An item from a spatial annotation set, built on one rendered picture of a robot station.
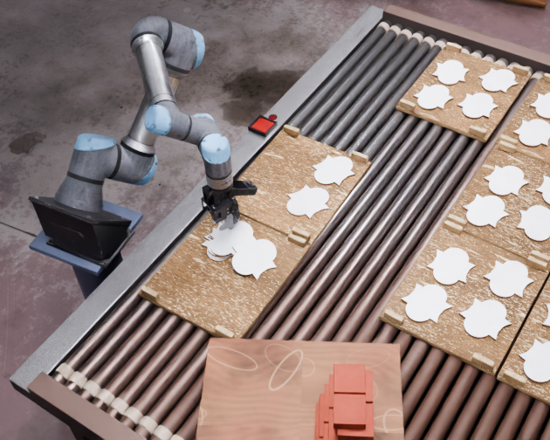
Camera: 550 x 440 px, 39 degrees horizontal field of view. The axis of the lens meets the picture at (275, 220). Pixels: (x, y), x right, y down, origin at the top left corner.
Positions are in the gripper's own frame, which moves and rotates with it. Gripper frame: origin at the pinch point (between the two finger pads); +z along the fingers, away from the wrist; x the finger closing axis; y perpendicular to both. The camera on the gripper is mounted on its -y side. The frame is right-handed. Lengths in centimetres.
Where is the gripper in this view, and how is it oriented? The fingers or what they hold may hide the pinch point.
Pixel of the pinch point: (231, 224)
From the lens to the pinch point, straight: 235.2
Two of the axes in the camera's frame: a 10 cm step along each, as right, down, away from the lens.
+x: 6.1, 5.8, -5.5
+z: 0.4, 6.6, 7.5
